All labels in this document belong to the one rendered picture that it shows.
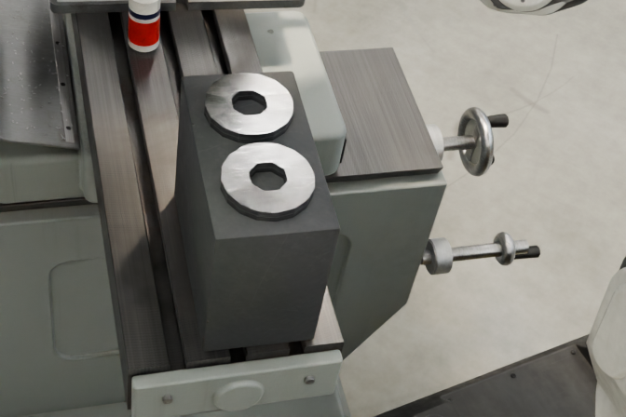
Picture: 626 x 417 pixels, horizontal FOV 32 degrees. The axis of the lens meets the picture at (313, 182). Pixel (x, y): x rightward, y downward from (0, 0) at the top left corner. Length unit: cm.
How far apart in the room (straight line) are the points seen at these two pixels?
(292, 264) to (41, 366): 86
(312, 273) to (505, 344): 137
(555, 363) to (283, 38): 63
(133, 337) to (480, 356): 132
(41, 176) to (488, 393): 69
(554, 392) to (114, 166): 72
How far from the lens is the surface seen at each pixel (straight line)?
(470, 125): 184
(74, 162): 146
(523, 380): 162
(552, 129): 288
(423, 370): 230
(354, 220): 165
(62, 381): 187
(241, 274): 103
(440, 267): 179
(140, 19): 140
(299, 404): 197
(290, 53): 163
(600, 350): 124
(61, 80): 150
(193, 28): 148
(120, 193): 126
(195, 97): 111
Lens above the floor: 188
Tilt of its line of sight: 47 degrees down
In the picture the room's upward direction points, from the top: 11 degrees clockwise
